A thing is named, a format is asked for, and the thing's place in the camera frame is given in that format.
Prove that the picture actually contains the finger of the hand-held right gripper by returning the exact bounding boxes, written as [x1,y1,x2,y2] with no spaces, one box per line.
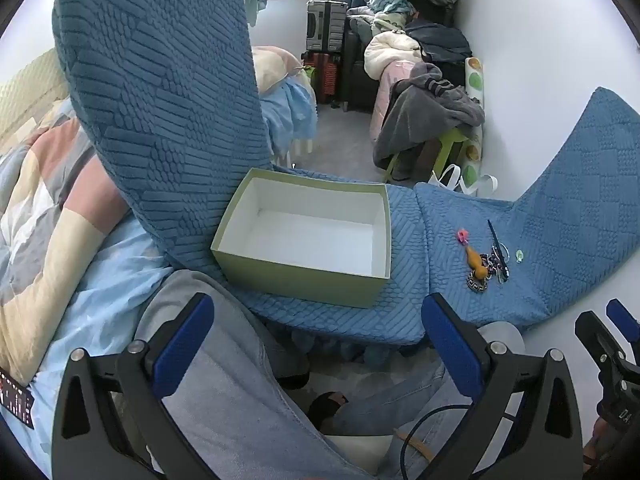
[574,311,628,386]
[606,299,640,346]

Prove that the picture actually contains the cream padded jacket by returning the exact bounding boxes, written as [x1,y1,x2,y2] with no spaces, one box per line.
[363,32,423,81]

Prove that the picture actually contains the light blue bedsheet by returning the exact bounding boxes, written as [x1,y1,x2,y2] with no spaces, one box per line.
[0,220,176,480]

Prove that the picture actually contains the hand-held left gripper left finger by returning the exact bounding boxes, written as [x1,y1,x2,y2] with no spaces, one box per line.
[51,292,216,480]

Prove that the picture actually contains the black cable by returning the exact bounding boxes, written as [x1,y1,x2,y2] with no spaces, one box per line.
[400,404,521,480]

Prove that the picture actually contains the pastel patchwork quilt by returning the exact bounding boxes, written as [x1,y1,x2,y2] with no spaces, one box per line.
[0,100,151,376]

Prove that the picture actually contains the light blue bed skirt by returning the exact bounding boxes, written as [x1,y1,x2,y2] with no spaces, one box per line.
[260,82,319,161]

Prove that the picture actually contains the grey blanket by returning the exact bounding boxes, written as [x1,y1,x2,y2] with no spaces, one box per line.
[372,65,486,171]

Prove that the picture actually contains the person's right hand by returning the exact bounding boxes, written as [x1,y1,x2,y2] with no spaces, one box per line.
[582,417,609,477]

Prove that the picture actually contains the white bag handles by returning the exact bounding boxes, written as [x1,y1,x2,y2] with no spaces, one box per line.
[429,164,499,197]

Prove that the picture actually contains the dark navy jacket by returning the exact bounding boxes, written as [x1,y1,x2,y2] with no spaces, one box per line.
[405,20,473,68]

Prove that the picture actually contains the dotted ironing board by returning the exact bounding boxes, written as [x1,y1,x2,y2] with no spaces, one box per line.
[462,57,487,192]

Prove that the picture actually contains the green plastic stool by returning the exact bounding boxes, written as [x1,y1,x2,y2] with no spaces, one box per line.
[385,127,473,183]

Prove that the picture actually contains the black slipper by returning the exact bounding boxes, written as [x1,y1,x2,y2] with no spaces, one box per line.
[307,391,349,434]

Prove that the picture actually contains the red suitcase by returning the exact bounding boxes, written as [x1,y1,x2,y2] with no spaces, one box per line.
[302,52,343,103]

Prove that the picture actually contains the black patterned strap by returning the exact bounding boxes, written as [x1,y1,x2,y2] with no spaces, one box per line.
[0,367,36,431]

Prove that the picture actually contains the black suitcase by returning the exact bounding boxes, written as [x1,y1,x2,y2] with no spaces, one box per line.
[342,30,377,112]

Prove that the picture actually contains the green cardboard box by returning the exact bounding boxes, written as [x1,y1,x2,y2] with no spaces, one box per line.
[210,169,392,309]

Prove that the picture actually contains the cream quilt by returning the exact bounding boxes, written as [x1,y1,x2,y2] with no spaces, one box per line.
[252,46,306,93]

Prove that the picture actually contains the yellow hair claw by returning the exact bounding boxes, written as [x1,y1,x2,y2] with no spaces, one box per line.
[465,246,488,279]

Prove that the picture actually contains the cream padded headboard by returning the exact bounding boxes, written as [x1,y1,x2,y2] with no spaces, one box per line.
[0,47,71,153]

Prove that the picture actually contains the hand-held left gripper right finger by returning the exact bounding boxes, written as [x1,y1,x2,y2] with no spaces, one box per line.
[421,292,585,480]

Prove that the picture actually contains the pink cloth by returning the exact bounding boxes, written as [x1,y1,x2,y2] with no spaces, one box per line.
[370,60,417,146]

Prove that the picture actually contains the grey suitcase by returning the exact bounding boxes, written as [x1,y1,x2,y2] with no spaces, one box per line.
[306,0,348,54]

